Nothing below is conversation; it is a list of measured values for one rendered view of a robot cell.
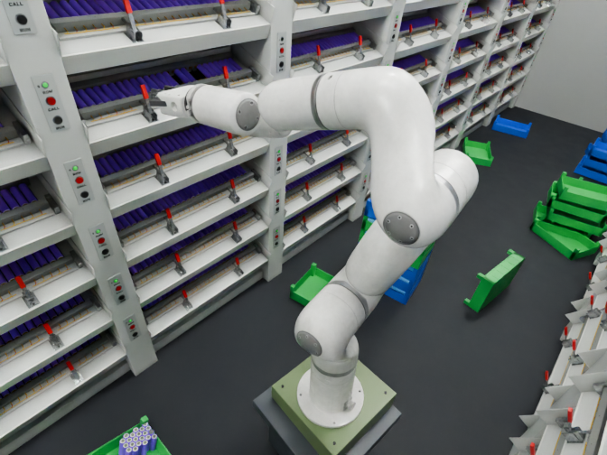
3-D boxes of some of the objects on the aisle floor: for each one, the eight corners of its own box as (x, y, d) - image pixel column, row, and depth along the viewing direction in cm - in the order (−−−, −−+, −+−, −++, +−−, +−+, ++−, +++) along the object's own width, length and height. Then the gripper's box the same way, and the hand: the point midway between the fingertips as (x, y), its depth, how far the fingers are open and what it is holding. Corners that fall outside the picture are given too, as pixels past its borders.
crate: (364, 301, 183) (367, 289, 178) (343, 329, 170) (346, 318, 164) (312, 273, 195) (313, 262, 190) (289, 297, 181) (290, 286, 176)
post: (282, 272, 194) (307, -330, 80) (268, 282, 188) (275, -351, 74) (255, 253, 204) (244, -309, 89) (241, 261, 198) (211, -326, 84)
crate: (508, 285, 197) (526, 257, 184) (477, 312, 182) (493, 284, 169) (494, 276, 202) (509, 248, 189) (462, 302, 186) (477, 273, 174)
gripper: (229, 78, 86) (184, 71, 97) (165, 94, 76) (123, 84, 87) (234, 112, 90) (191, 101, 101) (173, 131, 80) (133, 116, 91)
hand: (163, 94), depth 93 cm, fingers open, 3 cm apart
